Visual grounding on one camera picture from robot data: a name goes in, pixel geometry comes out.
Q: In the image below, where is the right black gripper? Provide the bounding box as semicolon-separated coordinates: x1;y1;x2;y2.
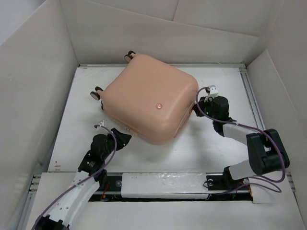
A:
191;96;218;121

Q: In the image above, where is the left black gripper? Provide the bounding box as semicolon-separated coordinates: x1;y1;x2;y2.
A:
102;128;130;160

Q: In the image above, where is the pink hard-shell suitcase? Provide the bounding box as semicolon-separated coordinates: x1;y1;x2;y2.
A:
90;50;199;145

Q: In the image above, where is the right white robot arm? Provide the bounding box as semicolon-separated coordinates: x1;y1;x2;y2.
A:
193;96;290;192

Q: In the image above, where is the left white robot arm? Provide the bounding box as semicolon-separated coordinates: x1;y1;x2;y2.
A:
32;126;132;230

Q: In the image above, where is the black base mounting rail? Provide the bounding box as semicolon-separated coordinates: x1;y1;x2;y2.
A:
76;172;252;202

